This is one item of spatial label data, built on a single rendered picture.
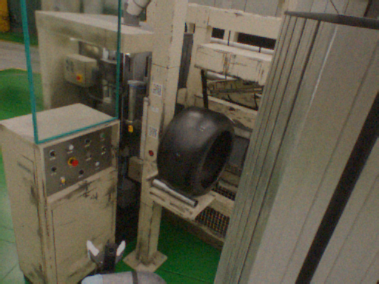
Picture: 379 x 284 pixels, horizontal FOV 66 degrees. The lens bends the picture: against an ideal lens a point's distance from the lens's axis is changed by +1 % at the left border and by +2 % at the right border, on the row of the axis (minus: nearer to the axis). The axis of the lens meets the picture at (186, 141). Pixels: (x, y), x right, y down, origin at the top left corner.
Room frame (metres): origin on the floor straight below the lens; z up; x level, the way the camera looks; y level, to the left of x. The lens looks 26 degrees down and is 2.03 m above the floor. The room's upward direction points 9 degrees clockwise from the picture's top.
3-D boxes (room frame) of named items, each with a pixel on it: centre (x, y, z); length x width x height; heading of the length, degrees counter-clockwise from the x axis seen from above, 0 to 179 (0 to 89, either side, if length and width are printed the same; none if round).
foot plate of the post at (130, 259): (1.79, 0.20, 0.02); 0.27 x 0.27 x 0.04; 60
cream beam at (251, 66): (1.87, -0.29, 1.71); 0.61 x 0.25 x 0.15; 60
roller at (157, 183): (1.55, 0.03, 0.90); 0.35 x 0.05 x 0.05; 60
